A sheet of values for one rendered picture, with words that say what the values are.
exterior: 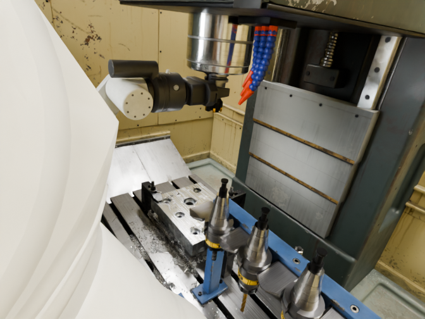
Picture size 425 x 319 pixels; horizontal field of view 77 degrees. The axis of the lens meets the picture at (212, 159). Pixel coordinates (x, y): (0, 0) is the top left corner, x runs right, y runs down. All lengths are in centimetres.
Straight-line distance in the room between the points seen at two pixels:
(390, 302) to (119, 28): 186
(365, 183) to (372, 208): 9
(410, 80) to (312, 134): 32
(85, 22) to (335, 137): 127
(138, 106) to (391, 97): 73
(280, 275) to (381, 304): 103
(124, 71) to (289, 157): 76
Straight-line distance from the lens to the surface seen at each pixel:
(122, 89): 56
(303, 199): 115
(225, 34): 63
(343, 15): 47
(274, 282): 52
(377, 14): 55
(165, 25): 177
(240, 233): 59
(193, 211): 63
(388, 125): 98
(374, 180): 103
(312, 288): 46
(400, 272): 157
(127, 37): 168
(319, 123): 103
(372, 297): 153
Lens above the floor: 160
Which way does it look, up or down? 27 degrees down
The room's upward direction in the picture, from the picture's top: 6 degrees clockwise
